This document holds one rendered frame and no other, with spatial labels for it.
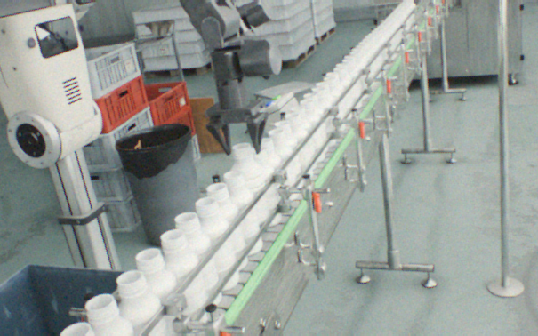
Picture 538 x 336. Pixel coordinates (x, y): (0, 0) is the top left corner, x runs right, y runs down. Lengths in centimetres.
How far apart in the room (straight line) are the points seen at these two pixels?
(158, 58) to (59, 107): 726
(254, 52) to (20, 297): 81
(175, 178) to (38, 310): 190
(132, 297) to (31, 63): 84
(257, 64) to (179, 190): 235
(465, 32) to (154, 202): 356
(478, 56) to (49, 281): 494
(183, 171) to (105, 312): 258
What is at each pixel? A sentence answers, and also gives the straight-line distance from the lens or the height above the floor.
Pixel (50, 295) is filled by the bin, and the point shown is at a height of 87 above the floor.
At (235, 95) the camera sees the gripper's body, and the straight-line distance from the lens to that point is 107.
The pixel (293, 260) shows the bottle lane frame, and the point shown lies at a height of 92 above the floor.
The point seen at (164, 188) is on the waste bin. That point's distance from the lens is 330.
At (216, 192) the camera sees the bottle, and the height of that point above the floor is 116.
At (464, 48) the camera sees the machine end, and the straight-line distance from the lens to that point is 583.
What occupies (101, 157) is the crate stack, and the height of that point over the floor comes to 52.
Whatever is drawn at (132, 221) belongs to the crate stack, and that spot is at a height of 7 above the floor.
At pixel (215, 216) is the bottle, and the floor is 114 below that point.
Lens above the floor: 155
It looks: 21 degrees down
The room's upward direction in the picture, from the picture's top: 10 degrees counter-clockwise
